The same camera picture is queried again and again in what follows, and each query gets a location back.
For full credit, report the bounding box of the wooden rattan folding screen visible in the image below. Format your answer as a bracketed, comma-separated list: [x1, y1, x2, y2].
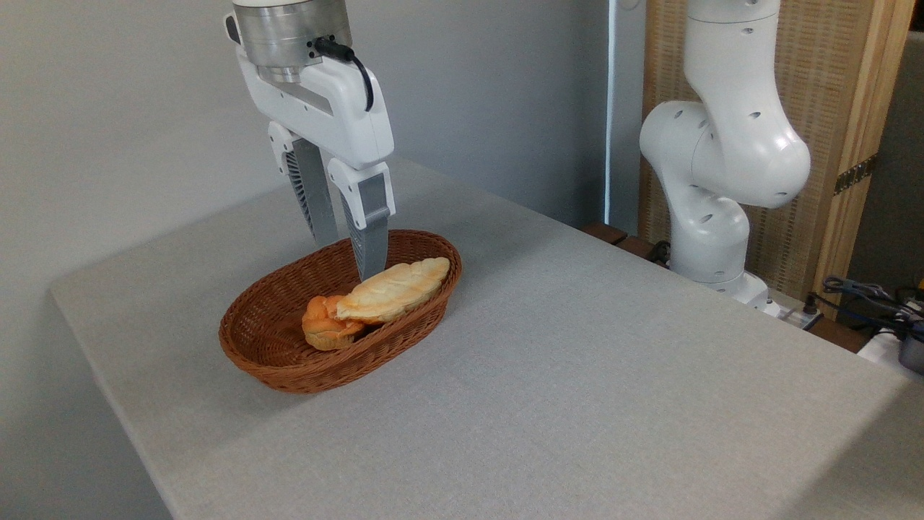
[638, 0, 916, 319]

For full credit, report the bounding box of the round orange bread bun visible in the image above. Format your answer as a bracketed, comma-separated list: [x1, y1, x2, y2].
[301, 294, 366, 352]

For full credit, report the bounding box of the long braided bread loaf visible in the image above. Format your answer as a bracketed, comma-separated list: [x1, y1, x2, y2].
[335, 256, 452, 324]

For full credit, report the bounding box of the dark brown wooden board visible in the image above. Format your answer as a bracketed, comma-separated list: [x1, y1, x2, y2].
[580, 222, 672, 267]

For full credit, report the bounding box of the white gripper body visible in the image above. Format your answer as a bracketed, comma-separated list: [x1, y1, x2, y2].
[236, 53, 396, 171]

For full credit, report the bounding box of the white vertical wall trim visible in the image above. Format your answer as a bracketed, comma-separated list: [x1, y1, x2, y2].
[605, 0, 620, 226]

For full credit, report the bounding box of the dark cable bundle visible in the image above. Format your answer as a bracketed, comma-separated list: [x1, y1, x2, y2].
[821, 273, 924, 342]

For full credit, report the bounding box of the brass screen hinge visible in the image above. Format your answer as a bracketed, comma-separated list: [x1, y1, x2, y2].
[833, 154, 879, 196]

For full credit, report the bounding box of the brown wicker basket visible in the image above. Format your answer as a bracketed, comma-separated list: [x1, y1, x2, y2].
[218, 229, 463, 395]

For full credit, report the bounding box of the white power strip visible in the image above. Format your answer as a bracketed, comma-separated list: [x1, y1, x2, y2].
[764, 291, 825, 331]

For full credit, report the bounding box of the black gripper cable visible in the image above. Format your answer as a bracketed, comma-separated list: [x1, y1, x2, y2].
[312, 36, 375, 113]

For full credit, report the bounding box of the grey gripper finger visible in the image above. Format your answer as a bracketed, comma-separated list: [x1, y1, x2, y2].
[327, 157, 397, 282]
[268, 120, 339, 247]

